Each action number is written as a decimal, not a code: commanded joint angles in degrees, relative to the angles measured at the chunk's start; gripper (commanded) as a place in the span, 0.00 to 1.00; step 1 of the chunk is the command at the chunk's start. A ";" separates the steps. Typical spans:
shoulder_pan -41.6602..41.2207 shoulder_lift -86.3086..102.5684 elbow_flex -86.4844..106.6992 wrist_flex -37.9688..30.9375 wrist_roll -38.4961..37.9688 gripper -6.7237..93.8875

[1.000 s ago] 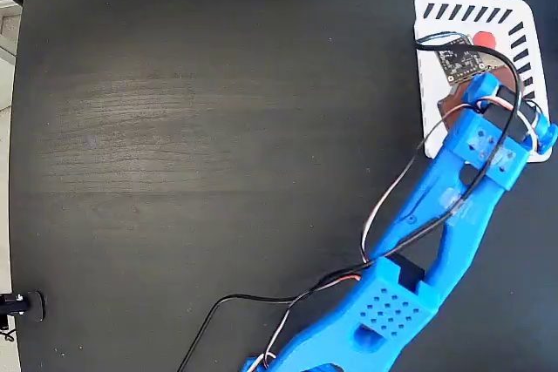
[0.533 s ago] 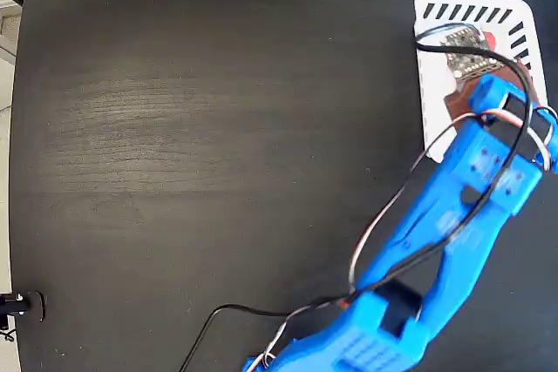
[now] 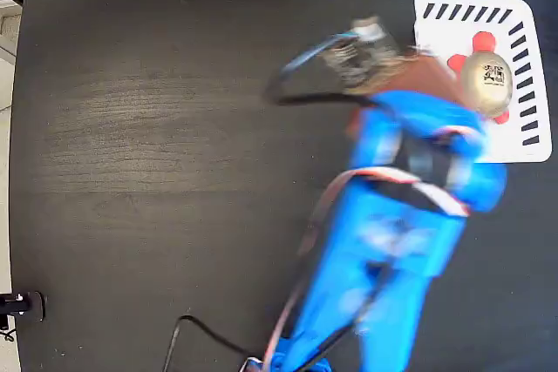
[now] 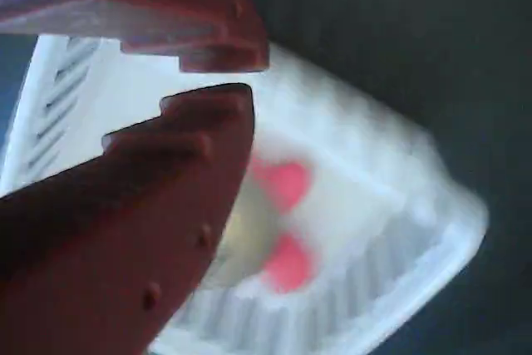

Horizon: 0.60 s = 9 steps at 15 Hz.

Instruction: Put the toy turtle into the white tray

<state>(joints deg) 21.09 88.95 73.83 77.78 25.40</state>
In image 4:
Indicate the red turtle toy gold shell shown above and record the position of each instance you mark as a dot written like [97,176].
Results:
[287,265]

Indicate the white plastic basket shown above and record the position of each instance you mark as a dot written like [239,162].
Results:
[357,155]

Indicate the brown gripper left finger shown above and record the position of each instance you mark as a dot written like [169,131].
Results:
[124,226]

